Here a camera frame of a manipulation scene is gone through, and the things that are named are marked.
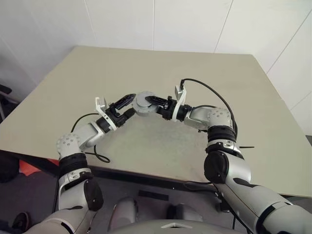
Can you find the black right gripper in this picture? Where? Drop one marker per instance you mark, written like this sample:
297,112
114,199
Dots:
167,112

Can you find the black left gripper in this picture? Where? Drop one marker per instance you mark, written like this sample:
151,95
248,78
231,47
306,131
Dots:
117,119

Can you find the grey motor stator housing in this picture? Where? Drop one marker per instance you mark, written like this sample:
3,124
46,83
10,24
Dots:
143,112

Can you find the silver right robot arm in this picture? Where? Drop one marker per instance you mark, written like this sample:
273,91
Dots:
200,117

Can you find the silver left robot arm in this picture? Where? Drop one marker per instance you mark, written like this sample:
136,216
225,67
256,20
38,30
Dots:
87,136

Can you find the black floor strip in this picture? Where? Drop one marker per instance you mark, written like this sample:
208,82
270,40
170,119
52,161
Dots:
153,195

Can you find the light grey rounded shape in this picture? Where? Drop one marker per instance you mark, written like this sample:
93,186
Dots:
124,212

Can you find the orange sheet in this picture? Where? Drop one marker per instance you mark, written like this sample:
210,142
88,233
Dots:
29,168

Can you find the grey robot torso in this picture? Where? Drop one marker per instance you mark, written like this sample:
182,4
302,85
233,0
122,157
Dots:
146,228

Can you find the black and silver stand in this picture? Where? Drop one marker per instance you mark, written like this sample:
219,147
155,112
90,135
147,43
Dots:
5,89

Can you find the black bag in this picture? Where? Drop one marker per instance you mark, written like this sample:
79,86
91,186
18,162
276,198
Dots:
8,168

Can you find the black shoe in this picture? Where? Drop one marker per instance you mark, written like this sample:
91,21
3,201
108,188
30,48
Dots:
20,219

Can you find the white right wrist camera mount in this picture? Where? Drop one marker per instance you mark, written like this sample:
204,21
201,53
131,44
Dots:
181,97

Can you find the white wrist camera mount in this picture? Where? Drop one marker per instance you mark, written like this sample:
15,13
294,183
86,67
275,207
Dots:
101,107
181,97

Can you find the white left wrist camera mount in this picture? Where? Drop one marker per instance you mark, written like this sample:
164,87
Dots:
101,107

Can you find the black metal table frame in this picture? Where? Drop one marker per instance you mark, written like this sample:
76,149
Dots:
146,179

